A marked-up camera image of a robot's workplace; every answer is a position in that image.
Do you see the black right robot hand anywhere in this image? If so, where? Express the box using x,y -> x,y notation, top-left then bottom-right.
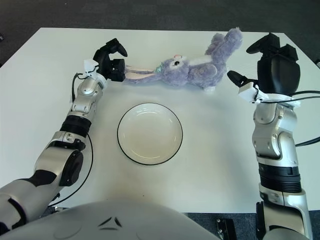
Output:
226,32 -> 301,97

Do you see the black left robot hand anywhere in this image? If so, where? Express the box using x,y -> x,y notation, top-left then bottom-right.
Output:
92,38 -> 129,82

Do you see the purple plush bunny doll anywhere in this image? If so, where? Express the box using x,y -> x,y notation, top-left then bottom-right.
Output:
123,26 -> 244,94

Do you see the white plate with black rim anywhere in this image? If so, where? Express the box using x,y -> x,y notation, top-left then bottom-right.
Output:
116,101 -> 185,166

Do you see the grey robot torso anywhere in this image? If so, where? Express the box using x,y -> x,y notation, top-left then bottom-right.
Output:
0,199 -> 221,240

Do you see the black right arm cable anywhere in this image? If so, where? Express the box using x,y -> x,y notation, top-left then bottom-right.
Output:
259,91 -> 320,147

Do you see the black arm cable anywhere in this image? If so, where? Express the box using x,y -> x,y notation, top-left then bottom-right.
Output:
259,91 -> 320,147
71,72 -> 95,203

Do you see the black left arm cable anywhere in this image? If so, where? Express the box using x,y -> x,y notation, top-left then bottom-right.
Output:
71,72 -> 95,203

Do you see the black metal bracket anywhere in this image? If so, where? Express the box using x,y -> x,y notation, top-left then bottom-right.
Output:
216,217 -> 237,240

